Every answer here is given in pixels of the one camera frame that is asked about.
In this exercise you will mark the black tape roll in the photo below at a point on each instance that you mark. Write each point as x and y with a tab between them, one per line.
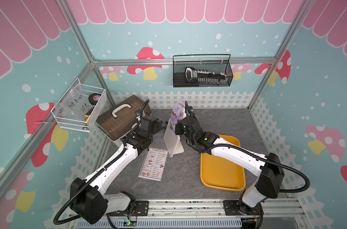
94	98

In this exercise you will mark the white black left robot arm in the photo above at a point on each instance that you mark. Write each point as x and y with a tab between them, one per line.
88	198

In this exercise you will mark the yellow black utility knife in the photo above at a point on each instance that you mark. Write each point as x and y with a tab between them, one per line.
87	115

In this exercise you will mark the black wire mesh basket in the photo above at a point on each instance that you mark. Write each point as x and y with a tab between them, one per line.
218	63

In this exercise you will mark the black socket set rail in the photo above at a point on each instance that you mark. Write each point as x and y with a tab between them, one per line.
205	77

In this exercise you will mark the yellow plastic tray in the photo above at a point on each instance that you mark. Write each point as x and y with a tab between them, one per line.
219	173

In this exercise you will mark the clear wall bin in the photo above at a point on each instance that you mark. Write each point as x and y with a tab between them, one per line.
69	111

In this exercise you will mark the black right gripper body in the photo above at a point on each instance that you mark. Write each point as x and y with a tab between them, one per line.
180	130

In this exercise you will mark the clear acrylic menu holder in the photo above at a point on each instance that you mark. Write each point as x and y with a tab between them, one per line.
172	141

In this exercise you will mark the dim sum inn menu sheet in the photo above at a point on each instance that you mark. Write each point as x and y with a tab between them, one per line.
154	164

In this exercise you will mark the restaurant special menu sheet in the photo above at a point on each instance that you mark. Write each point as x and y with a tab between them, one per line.
177	114

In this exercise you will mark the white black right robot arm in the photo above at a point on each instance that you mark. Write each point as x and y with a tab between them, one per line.
268	169

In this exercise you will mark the white box with brown lid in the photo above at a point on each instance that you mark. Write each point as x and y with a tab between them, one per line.
118	121

